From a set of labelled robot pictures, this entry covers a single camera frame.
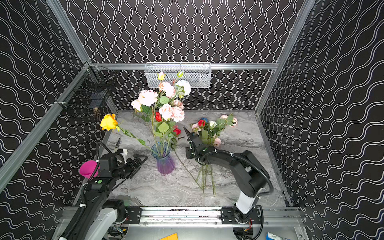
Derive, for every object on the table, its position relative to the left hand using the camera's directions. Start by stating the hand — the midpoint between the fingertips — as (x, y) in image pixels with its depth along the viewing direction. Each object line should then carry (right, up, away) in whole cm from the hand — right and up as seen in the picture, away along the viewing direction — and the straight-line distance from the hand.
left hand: (147, 162), depth 78 cm
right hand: (+22, +3, +16) cm, 27 cm away
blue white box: (+59, -32, -10) cm, 68 cm away
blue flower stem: (+33, +24, +30) cm, 51 cm away
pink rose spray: (+36, +11, +22) cm, 44 cm away
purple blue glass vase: (+8, +6, -3) cm, 10 cm away
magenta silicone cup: (-31, -3, -1) cm, 31 cm away
